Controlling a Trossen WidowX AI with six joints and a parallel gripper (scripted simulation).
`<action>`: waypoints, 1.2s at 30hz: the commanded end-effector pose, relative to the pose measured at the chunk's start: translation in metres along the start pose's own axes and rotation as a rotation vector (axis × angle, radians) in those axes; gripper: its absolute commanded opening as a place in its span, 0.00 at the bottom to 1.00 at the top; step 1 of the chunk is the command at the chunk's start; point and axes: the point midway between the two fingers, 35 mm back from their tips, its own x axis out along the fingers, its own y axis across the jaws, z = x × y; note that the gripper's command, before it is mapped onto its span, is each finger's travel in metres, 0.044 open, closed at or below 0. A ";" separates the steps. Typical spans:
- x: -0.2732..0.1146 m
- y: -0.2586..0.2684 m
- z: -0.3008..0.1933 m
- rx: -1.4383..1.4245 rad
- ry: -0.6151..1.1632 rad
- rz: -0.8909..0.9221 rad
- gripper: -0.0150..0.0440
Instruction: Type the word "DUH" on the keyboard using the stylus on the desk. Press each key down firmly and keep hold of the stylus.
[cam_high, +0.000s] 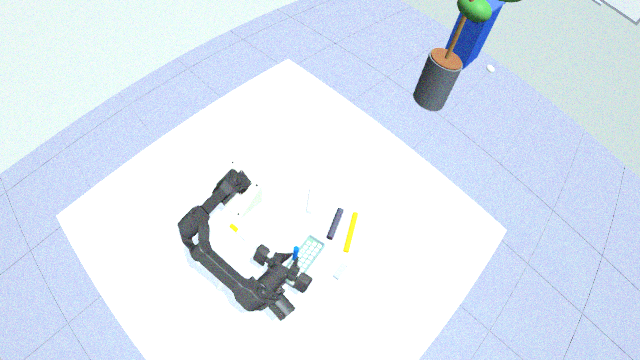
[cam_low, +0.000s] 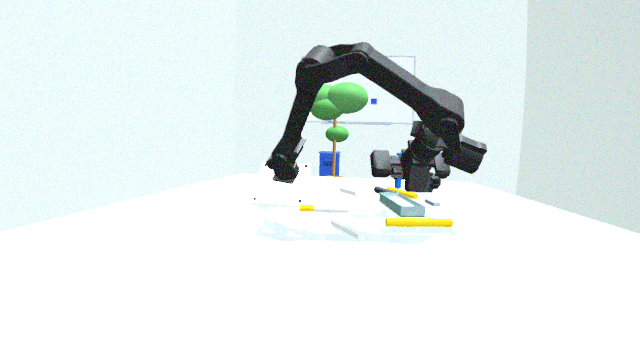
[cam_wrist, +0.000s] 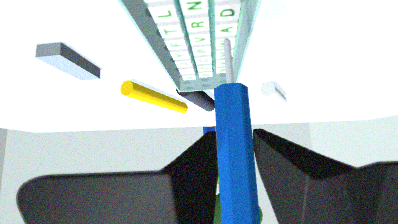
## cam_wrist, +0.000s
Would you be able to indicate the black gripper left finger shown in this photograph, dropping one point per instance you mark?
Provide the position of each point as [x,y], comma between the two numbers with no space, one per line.
[182,192]

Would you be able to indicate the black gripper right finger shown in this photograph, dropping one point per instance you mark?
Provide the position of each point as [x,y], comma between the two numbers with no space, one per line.
[306,187]

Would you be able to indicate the blue stylus with grey tip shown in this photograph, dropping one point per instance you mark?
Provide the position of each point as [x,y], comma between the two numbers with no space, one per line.
[236,163]

